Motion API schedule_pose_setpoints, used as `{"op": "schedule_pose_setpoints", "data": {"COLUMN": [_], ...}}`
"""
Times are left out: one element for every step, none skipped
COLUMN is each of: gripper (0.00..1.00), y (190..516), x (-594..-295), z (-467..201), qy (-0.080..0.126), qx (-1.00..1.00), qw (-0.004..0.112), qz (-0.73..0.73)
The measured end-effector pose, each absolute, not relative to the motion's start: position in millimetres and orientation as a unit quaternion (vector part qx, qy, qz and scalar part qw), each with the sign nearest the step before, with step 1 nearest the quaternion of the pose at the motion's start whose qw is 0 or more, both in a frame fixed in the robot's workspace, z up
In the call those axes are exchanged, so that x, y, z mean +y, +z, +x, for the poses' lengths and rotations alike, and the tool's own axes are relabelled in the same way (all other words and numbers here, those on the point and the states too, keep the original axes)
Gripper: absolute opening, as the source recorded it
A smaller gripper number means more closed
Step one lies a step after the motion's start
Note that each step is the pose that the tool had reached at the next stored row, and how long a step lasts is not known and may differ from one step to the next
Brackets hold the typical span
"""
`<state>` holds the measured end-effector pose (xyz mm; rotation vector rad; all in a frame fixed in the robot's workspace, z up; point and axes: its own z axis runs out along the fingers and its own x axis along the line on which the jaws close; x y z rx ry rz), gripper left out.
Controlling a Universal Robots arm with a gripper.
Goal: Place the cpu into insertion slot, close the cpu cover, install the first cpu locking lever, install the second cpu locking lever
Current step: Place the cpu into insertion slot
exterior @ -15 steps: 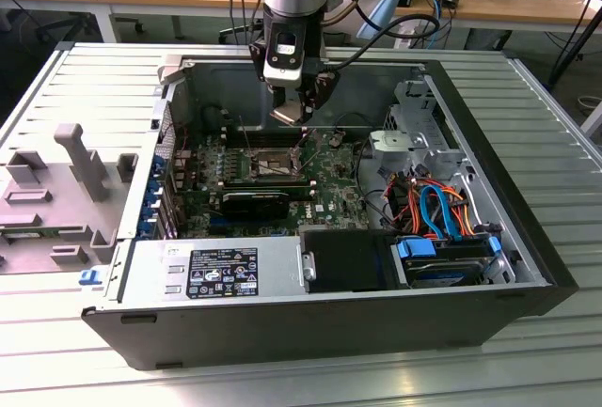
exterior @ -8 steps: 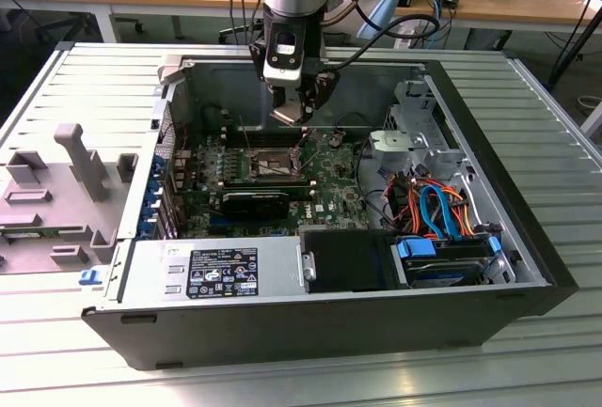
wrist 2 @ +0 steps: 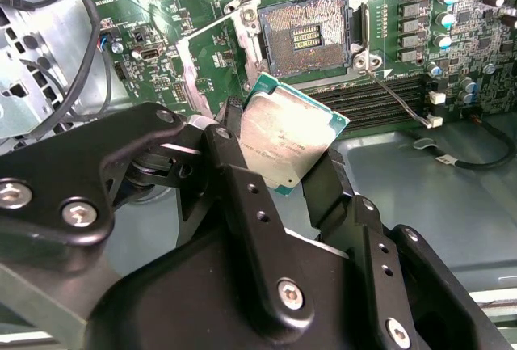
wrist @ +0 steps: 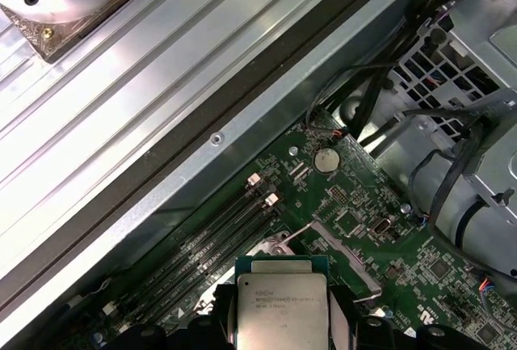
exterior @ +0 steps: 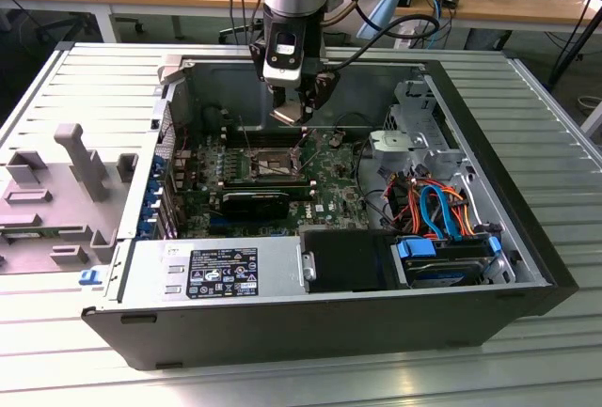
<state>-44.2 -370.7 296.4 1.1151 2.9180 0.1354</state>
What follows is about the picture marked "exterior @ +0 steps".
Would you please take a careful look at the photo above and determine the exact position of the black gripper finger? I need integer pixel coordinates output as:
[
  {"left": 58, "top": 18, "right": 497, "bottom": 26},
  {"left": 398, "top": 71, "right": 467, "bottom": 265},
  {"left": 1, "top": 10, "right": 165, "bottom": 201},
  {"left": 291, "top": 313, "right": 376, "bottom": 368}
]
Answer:
[
  {"left": 248, "top": 39, "right": 288, "bottom": 109},
  {"left": 299, "top": 70, "right": 341, "bottom": 123}
]

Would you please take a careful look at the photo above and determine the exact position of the silver CPU chip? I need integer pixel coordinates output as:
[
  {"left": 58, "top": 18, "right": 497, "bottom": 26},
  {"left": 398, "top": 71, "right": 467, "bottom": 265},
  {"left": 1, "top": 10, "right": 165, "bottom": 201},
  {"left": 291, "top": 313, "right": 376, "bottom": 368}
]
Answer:
[{"left": 269, "top": 103, "right": 305, "bottom": 125}]

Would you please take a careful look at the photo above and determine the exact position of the metal socket cover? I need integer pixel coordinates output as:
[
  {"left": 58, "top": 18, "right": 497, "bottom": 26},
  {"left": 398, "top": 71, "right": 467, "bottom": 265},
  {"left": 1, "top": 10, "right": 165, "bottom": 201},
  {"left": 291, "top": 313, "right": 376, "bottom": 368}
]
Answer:
[{"left": 289, "top": 136, "right": 309, "bottom": 173}]

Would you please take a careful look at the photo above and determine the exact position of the CPU socket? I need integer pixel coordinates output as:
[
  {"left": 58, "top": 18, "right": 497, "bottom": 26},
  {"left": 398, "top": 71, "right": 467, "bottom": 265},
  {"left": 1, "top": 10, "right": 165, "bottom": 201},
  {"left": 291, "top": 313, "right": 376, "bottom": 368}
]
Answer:
[{"left": 244, "top": 143, "right": 307, "bottom": 180}]

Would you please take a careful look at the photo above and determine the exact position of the blue expansion slot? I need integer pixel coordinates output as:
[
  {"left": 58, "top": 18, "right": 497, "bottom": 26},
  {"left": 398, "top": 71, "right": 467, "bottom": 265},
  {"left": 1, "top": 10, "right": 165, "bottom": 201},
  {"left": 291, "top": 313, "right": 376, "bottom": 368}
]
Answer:
[{"left": 209, "top": 216, "right": 278, "bottom": 228}]

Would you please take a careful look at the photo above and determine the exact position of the silver metal disk cage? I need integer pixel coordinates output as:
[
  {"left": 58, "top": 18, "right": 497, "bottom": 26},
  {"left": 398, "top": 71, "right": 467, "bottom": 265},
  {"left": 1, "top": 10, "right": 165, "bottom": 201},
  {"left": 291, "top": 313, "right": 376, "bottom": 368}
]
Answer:
[{"left": 369, "top": 78, "right": 471, "bottom": 178}]

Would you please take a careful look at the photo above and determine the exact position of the white power strip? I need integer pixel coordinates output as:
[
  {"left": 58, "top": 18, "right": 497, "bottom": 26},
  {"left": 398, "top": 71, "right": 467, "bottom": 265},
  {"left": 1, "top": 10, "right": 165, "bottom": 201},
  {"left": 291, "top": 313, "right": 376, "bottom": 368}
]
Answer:
[{"left": 393, "top": 24, "right": 419, "bottom": 50}]

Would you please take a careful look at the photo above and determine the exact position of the green motherboard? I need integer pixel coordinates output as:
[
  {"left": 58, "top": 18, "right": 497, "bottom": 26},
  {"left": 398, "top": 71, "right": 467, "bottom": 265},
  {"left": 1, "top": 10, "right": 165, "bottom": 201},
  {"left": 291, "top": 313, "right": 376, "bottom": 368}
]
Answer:
[{"left": 171, "top": 127, "right": 372, "bottom": 239}]

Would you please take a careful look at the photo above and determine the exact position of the black graphics card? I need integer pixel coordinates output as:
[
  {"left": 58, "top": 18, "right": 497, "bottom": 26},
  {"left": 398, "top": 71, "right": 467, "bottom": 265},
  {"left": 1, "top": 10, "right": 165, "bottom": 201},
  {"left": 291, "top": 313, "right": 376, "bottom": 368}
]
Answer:
[{"left": 220, "top": 190, "right": 292, "bottom": 221}]

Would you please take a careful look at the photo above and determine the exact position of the blue disk carrier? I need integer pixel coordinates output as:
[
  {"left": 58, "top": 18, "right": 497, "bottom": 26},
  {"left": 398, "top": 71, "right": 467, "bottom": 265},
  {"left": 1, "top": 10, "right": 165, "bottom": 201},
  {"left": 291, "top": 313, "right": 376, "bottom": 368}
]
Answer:
[{"left": 396, "top": 235, "right": 503, "bottom": 286}]

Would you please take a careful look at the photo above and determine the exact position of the hard disk drive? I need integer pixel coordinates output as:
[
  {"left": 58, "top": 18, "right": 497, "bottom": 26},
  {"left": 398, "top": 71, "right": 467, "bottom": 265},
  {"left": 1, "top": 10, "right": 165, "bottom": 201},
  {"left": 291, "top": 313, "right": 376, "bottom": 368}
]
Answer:
[{"left": 402, "top": 256, "right": 488, "bottom": 290}]

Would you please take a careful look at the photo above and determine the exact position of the silver power supply unit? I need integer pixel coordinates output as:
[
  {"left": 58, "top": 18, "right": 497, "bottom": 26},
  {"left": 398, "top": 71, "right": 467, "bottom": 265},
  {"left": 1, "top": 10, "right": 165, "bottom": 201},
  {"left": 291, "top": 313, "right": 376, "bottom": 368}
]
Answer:
[{"left": 115, "top": 236, "right": 305, "bottom": 304}]

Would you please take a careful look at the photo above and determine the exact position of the grey parts rack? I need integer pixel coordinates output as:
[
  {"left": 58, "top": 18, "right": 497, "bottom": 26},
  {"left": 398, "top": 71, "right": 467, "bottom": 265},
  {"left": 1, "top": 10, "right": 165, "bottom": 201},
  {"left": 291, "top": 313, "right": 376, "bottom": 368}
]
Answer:
[{"left": 0, "top": 122, "right": 141, "bottom": 276}]

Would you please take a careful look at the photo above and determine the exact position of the black and grey PC case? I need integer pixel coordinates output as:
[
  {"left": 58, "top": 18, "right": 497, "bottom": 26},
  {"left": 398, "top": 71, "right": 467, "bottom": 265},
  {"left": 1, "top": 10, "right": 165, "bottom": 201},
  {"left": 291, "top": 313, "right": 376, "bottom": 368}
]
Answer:
[{"left": 80, "top": 42, "right": 580, "bottom": 371}]

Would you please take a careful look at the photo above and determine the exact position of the black stand pole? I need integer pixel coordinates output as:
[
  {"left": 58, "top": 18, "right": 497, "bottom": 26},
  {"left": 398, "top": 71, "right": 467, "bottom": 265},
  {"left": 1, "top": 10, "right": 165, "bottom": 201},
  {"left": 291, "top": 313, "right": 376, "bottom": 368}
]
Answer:
[{"left": 547, "top": 0, "right": 602, "bottom": 88}]

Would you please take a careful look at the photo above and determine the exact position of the white furniture piece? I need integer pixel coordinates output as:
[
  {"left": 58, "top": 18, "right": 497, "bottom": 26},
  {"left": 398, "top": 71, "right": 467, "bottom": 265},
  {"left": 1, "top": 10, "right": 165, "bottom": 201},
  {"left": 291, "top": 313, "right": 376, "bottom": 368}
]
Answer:
[{"left": 578, "top": 95, "right": 602, "bottom": 146}]

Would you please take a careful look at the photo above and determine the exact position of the small blue plastic clip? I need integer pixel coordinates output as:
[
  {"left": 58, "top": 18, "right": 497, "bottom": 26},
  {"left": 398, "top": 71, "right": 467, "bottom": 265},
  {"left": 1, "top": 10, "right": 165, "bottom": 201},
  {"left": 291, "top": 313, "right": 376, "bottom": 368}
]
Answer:
[{"left": 77, "top": 268, "right": 103, "bottom": 289}]

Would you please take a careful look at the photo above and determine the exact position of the green RAM stick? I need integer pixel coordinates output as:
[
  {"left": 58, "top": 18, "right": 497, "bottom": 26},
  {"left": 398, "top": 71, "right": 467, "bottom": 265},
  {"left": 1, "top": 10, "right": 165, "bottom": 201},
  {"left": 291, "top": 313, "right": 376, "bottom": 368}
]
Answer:
[{"left": 0, "top": 230, "right": 46, "bottom": 242}]

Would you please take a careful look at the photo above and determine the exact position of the thin black wire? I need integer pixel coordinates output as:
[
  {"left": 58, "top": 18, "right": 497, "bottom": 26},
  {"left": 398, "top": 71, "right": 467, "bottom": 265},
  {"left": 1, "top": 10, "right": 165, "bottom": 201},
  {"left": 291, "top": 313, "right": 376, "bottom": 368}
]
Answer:
[{"left": 334, "top": 111, "right": 380, "bottom": 135}]

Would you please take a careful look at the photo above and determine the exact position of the thick black camera cable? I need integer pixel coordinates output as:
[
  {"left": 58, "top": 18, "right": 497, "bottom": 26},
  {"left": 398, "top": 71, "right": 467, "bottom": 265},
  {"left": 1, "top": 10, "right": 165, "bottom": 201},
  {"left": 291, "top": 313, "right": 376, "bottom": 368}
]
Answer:
[{"left": 327, "top": 12, "right": 441, "bottom": 72}]

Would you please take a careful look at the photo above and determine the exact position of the orange power wire bundle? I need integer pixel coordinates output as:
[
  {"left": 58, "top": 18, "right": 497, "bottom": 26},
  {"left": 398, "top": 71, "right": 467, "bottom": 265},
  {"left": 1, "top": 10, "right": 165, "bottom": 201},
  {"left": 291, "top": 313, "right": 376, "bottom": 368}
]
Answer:
[{"left": 385, "top": 176, "right": 476, "bottom": 239}]

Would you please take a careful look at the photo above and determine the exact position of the blue data wire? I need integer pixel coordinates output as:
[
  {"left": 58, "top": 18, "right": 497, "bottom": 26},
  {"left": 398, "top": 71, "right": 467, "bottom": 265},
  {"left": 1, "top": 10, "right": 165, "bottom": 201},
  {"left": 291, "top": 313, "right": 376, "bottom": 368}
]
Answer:
[{"left": 418, "top": 183, "right": 465, "bottom": 243}]

